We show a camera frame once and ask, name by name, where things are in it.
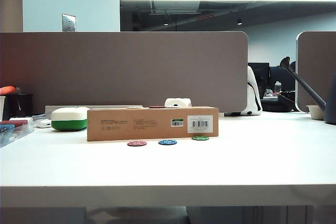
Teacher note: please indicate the green poker chip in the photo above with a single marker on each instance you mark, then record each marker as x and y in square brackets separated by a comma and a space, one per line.
[200, 138]

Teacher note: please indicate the dark red poker chip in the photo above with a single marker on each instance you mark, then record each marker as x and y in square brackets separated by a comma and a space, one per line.
[157, 107]

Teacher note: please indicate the white poker chip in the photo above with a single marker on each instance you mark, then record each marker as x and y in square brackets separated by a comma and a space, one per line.
[134, 107]

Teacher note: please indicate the brown cardboard rectangular box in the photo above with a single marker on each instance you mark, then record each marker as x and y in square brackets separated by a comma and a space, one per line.
[147, 127]

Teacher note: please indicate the blue poker chip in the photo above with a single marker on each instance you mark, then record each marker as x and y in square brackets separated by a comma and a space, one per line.
[167, 142]

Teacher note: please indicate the clear plastic chip tray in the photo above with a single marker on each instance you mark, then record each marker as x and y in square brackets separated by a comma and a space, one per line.
[18, 134]

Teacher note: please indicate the dark red chip stack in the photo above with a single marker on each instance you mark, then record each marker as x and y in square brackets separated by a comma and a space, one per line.
[14, 123]

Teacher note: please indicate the blue chip stack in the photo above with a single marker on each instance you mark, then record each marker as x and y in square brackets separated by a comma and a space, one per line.
[5, 129]

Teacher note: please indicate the white cube with dark dot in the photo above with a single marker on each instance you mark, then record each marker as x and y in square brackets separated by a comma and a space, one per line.
[181, 102]

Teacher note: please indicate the wide grey desk divider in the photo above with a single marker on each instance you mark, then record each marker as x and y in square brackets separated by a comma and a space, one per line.
[131, 69]

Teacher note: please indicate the white and black figurine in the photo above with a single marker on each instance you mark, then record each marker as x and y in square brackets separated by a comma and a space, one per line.
[253, 103]

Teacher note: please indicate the black computer monitor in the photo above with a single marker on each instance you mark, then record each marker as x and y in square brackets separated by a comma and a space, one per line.
[258, 73]

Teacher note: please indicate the green and white case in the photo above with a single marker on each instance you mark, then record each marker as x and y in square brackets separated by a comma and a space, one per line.
[68, 119]

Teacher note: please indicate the black bag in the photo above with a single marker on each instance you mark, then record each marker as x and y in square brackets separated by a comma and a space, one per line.
[277, 104]

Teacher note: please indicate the clear bottle in background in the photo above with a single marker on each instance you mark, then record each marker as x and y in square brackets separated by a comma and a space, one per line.
[277, 87]

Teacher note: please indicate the small white earbud case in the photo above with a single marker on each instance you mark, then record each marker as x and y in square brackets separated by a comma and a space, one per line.
[42, 123]

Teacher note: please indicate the black cup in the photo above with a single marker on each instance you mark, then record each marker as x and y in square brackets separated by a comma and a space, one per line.
[22, 104]

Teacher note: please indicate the small white paper cup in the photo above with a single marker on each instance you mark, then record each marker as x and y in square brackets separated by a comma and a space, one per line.
[316, 112]

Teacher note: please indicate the grey divider with white edge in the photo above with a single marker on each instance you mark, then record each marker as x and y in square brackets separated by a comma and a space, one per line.
[317, 64]

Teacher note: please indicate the orange object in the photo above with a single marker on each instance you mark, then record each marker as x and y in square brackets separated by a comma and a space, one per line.
[6, 90]

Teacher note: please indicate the grey watering can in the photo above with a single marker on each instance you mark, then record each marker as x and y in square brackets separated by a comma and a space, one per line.
[331, 103]

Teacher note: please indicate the metal wall switch plate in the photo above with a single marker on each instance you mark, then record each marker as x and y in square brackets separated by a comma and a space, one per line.
[68, 22]

